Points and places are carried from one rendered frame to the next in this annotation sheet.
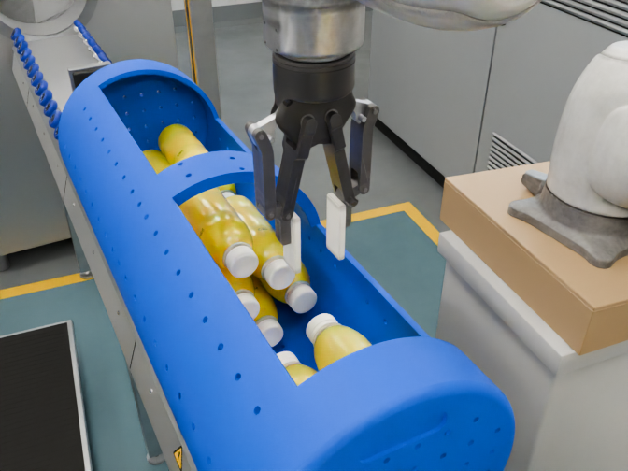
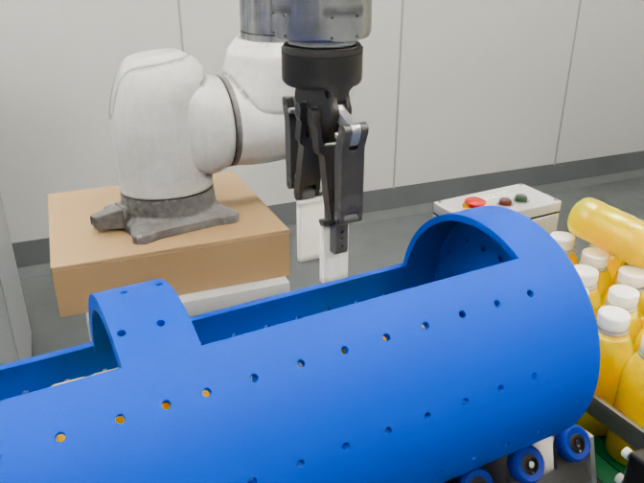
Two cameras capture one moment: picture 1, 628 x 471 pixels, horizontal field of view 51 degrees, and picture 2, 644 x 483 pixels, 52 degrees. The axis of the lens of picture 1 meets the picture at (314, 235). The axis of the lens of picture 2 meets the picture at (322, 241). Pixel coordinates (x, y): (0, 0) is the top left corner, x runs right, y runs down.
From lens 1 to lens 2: 86 cm
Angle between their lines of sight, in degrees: 76
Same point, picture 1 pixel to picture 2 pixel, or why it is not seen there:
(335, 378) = (513, 236)
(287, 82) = (355, 68)
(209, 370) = (477, 333)
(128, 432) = not seen: outside the picture
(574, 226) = (198, 210)
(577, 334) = (282, 261)
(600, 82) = (167, 85)
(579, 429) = not seen: hidden behind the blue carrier
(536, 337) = (261, 292)
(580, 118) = (168, 121)
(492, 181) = (75, 246)
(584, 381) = not seen: hidden behind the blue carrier
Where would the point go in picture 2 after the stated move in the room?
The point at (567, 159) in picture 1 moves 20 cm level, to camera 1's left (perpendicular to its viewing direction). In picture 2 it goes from (172, 160) to (139, 211)
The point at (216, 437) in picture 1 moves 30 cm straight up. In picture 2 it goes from (530, 350) to (582, 31)
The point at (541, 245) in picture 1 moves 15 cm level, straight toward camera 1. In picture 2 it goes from (200, 237) to (286, 253)
